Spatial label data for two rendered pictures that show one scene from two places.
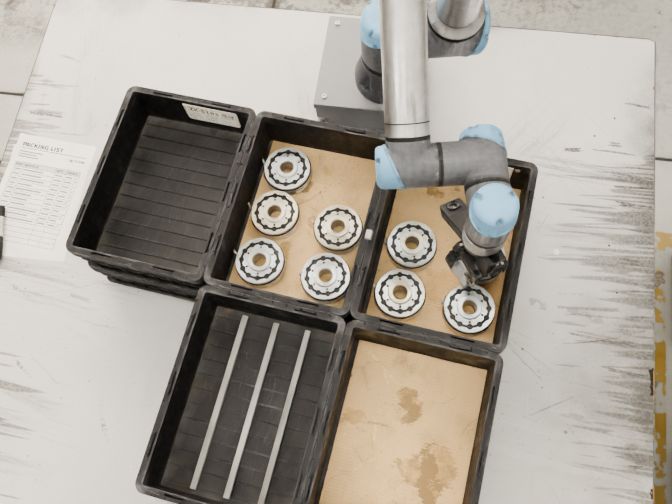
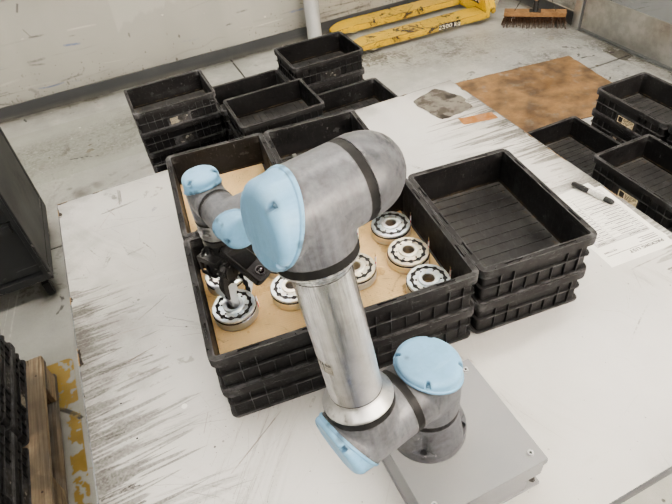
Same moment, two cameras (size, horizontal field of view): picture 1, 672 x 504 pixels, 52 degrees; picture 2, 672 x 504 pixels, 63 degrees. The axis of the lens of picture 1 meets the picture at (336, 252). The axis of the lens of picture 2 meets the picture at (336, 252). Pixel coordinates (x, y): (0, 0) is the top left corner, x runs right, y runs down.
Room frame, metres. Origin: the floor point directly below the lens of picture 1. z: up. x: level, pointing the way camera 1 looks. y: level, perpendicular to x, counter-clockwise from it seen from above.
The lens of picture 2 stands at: (1.23, -0.65, 1.81)
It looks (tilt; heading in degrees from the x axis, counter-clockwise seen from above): 43 degrees down; 140
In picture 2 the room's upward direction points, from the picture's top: 7 degrees counter-clockwise
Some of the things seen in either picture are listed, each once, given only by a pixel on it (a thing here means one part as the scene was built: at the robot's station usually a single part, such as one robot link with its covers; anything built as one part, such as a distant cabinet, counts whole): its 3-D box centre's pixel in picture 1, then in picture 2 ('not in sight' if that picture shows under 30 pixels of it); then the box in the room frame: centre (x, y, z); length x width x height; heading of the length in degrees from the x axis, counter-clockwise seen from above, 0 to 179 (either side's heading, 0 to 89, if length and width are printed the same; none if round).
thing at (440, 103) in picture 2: not in sight; (441, 101); (0.04, 0.97, 0.71); 0.22 x 0.19 x 0.01; 160
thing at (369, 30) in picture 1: (391, 32); (425, 380); (0.90, -0.21, 0.97); 0.13 x 0.12 x 0.14; 81
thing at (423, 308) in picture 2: (303, 218); (382, 256); (0.56, 0.05, 0.87); 0.40 x 0.30 x 0.11; 154
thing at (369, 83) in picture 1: (387, 64); (427, 413); (0.90, -0.20, 0.85); 0.15 x 0.15 x 0.10
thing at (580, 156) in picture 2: not in sight; (574, 165); (0.40, 1.52, 0.26); 0.40 x 0.30 x 0.23; 160
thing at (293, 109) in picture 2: not in sight; (280, 143); (-0.70, 0.69, 0.37); 0.40 x 0.30 x 0.45; 70
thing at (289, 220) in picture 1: (274, 212); (408, 251); (0.59, 0.11, 0.86); 0.10 x 0.10 x 0.01
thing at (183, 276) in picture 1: (164, 180); (494, 206); (0.69, 0.32, 0.92); 0.40 x 0.30 x 0.02; 154
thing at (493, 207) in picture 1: (491, 214); (206, 196); (0.38, -0.26, 1.15); 0.09 x 0.08 x 0.11; 171
